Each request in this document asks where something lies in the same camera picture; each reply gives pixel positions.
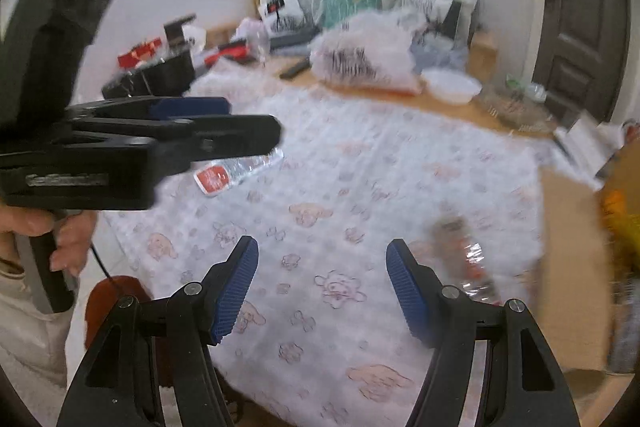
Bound reddish brown stool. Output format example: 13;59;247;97
84;274;153;358

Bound pink plastic bag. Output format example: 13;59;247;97
235;18;268;40

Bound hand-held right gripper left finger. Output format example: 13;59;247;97
56;234;261;427

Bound orange clear snack packet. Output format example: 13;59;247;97
601;190;627;219

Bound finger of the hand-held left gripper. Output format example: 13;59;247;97
70;114;282;175
65;97;233;122

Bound black appliance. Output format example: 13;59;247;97
102;14;198;100

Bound person's left hand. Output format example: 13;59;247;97
0;207;98;278

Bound black cable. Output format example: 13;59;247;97
90;242;118;280

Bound white plastic bowl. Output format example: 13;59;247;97
422;68;483;105

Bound clear plastic packs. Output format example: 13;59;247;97
475;84;558;132

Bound dark panelled door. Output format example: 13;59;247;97
532;0;631;128

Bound grey sofa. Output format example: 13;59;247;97
257;0;481;62

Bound white tree print cushion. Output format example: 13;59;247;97
260;0;303;30

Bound clear water bottle red label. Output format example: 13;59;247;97
194;147;286;198
432;212;501;305

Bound yellow snack packet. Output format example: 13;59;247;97
606;216;640;269

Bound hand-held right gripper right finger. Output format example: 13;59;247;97
385;238;581;427

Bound cartoon printed tablecloth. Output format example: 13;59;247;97
97;57;546;427

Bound wine glass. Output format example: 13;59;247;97
252;27;273;62

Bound black remote control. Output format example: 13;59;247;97
279;59;312;80

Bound cardboard box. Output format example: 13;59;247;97
537;142;640;375

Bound white printed plastic bag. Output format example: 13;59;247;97
309;14;423;95

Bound white open box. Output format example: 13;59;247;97
552;112;621;190

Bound red and black gadget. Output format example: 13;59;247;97
202;39;251;62

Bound red box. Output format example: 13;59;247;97
117;38;163;68

